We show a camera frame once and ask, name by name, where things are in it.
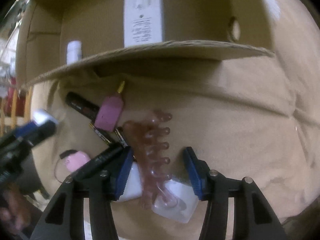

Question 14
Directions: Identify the small white bottle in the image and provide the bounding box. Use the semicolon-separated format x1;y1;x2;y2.
66;41;82;64

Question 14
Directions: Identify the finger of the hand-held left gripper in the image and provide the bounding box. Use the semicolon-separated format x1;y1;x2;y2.
0;109;59;153

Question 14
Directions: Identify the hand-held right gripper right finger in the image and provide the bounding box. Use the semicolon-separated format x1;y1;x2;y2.
183;147;288;240

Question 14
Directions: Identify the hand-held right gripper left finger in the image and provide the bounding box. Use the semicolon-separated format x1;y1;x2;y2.
30;146;134;240

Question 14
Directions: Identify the pink hair claw clip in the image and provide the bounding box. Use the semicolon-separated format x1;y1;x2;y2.
122;109;178;210

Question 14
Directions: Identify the white earbud case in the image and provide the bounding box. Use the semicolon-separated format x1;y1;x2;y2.
117;161;143;203

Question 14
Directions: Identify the tall white carton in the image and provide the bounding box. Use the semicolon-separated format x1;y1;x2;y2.
124;0;164;48

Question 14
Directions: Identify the pink block with gold tip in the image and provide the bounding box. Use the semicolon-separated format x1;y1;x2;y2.
94;81;126;132

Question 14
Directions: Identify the red container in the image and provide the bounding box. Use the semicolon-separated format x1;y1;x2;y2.
6;87;17;114

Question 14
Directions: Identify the clear plastic case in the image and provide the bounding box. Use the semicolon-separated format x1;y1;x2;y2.
151;179;200;224

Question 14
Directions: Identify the pink compact with black cord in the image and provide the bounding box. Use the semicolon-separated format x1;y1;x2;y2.
55;149;91;183

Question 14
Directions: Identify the brown cardboard box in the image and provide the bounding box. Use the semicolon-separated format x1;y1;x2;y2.
15;0;275;90

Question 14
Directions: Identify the wooden rack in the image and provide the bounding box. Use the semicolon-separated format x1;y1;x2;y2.
0;85;33;137

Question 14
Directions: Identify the black pen with gold band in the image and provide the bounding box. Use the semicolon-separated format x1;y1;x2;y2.
89;122;113;146

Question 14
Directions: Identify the slim black marker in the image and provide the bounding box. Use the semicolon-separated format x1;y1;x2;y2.
72;144;125;181

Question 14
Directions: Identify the person's left hand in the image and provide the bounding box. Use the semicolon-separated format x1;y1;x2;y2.
0;184;32;233

